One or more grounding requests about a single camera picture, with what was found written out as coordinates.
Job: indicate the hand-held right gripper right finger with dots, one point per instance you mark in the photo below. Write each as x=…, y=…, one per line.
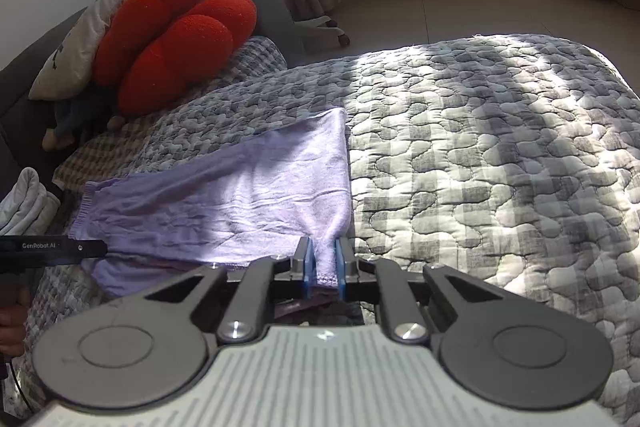
x=341, y=268

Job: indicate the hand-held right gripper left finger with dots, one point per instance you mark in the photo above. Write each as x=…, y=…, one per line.
x=309, y=268

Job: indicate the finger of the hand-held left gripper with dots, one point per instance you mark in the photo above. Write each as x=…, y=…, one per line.
x=92, y=251

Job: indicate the purple pants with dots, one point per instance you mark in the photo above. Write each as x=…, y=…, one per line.
x=225, y=202

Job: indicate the person's left hand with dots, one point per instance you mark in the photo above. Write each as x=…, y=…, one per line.
x=11, y=332

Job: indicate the white folded garment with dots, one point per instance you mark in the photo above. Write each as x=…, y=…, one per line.
x=25, y=207

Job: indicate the blue plush toy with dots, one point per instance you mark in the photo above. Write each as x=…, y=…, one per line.
x=70, y=117

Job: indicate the dark grey headboard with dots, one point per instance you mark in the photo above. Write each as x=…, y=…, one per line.
x=30, y=72

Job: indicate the grey checkered quilt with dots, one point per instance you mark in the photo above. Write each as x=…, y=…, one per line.
x=475, y=132

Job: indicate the white pillow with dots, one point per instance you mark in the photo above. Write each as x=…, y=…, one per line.
x=75, y=47

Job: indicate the red flower cushion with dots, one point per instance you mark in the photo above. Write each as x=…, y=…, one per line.
x=175, y=47

